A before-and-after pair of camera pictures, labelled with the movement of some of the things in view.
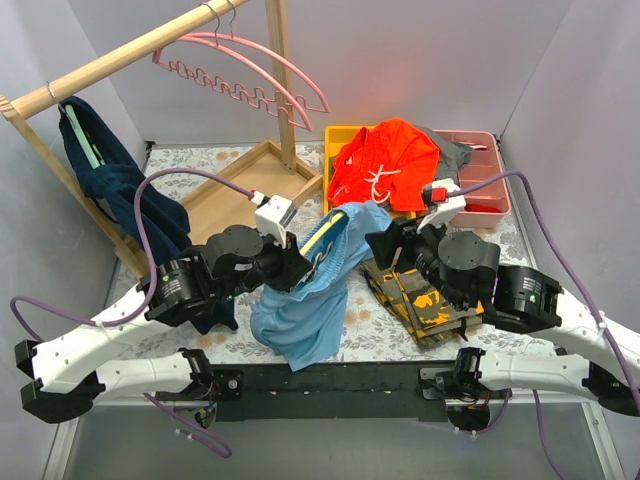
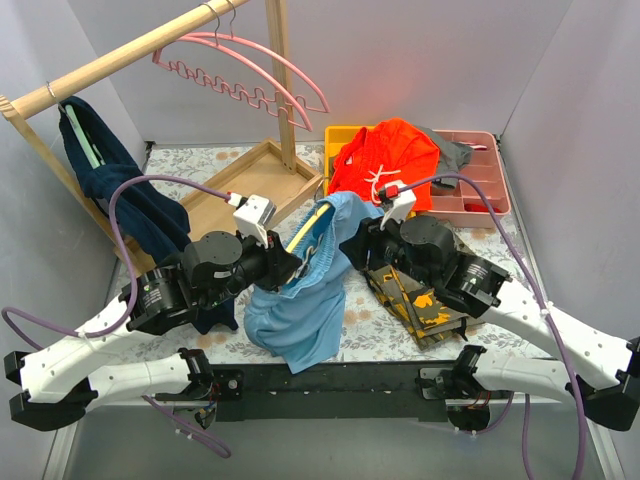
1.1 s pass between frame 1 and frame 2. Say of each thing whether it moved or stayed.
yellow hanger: moved
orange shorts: stayed
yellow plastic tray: stayed
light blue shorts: moved
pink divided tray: stayed
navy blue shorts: stayed
